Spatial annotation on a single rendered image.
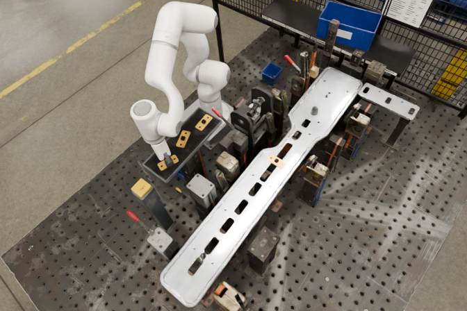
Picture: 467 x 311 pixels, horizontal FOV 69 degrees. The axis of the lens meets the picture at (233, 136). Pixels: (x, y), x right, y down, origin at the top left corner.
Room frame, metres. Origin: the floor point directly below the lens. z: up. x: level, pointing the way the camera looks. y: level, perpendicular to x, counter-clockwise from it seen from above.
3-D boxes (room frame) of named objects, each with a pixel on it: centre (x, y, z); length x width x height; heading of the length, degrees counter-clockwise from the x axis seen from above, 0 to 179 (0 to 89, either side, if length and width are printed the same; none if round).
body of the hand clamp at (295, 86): (1.19, -0.38, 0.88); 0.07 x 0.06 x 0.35; 48
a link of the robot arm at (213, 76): (1.17, 0.07, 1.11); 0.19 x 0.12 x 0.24; 70
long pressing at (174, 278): (0.71, -0.18, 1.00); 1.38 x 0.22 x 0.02; 138
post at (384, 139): (0.93, -0.88, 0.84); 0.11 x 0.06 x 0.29; 48
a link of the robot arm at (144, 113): (0.69, 0.28, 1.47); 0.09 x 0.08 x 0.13; 69
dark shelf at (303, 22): (1.53, -0.65, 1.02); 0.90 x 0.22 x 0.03; 48
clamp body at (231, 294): (0.17, 0.07, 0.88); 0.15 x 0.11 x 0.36; 48
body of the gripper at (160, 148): (0.69, 0.28, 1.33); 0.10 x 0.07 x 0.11; 27
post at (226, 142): (0.81, 0.04, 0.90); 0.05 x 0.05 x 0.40; 48
